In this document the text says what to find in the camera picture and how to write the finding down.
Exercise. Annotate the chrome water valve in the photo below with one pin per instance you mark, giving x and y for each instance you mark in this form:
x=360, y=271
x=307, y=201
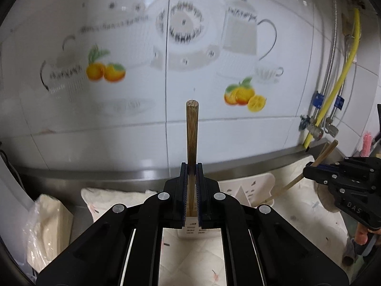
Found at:
x=330, y=128

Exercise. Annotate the beige plastic utensil holder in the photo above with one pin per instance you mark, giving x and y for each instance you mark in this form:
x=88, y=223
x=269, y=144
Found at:
x=234, y=195

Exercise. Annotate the red handled water valve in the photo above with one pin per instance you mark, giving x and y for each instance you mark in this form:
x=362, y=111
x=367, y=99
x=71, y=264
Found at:
x=308, y=123

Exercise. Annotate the right hand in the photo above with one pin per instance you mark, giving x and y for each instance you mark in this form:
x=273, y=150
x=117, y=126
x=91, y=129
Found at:
x=362, y=232

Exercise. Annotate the wooden chopstick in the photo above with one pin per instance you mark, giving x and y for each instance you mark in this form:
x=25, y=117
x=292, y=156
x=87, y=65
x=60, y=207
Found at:
x=323, y=154
x=297, y=179
x=192, y=109

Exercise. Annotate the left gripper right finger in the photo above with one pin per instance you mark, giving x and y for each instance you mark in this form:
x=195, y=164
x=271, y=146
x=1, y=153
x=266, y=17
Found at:
x=205, y=190

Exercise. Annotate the cream quilted printed mat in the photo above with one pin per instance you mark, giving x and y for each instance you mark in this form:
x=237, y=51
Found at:
x=130, y=246

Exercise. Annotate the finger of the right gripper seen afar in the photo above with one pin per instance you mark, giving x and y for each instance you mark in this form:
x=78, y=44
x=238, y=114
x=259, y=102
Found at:
x=323, y=173

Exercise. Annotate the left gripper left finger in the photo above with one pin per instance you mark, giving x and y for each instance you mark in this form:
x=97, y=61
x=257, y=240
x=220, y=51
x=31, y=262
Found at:
x=176, y=204

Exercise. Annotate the pink brush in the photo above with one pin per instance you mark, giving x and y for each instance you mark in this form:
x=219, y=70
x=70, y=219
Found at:
x=366, y=145

